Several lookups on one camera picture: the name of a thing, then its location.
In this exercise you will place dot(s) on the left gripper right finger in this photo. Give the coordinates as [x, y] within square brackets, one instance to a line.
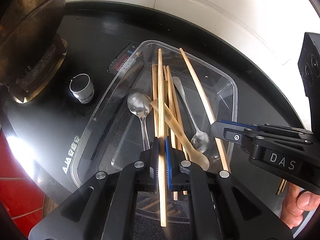
[221, 207]

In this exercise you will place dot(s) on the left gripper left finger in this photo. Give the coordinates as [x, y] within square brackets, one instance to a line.
[104, 206]

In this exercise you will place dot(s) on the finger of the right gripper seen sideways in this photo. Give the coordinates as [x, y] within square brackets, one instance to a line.
[239, 133]

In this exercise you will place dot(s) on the silver metal spoon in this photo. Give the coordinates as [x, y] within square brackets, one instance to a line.
[200, 140]
[139, 104]

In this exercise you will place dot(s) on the beige plastic spoon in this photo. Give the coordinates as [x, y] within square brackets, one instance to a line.
[194, 155]

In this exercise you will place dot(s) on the wooden chopstick bundle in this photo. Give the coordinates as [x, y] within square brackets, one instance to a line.
[281, 186]

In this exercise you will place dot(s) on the person's right hand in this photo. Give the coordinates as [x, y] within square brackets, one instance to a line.
[295, 203]

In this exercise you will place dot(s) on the clear plastic tray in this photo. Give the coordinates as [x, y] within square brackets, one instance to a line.
[113, 138]

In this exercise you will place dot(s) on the silver stove knob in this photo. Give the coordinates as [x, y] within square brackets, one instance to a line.
[82, 88]

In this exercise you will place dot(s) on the gas stove burner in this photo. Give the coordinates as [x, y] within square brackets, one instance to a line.
[32, 83]

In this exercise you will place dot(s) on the black camera module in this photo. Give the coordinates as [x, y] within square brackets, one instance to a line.
[308, 65]

